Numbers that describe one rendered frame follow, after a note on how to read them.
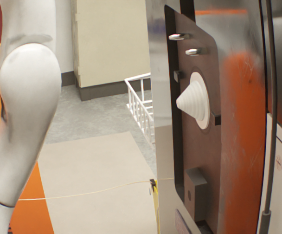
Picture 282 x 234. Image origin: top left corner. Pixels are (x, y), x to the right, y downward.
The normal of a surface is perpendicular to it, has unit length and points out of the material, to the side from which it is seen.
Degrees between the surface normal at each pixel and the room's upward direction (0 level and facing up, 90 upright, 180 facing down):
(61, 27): 90
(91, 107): 0
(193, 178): 0
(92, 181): 0
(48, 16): 90
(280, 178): 90
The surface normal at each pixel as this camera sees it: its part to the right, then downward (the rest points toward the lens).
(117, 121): -0.07, -0.91
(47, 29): 0.62, 0.32
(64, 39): 0.24, 0.38
